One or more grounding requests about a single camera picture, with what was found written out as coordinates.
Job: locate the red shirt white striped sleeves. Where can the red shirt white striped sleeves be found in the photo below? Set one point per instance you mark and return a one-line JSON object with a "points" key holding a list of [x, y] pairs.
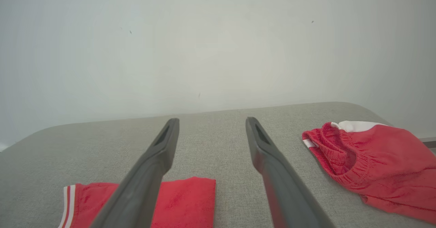
{"points": [[187, 204]]}

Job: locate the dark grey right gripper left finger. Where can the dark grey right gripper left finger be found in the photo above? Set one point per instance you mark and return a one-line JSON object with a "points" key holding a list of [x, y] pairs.
{"points": [[143, 187]]}

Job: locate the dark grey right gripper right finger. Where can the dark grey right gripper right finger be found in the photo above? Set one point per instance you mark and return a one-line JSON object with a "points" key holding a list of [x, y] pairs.
{"points": [[289, 194]]}

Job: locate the wall skirting board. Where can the wall skirting board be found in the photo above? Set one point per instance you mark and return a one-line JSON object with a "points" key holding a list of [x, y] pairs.
{"points": [[429, 142]]}

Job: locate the red shorts with white band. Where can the red shorts with white band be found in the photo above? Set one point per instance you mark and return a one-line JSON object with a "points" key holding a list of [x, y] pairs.
{"points": [[391, 166]]}

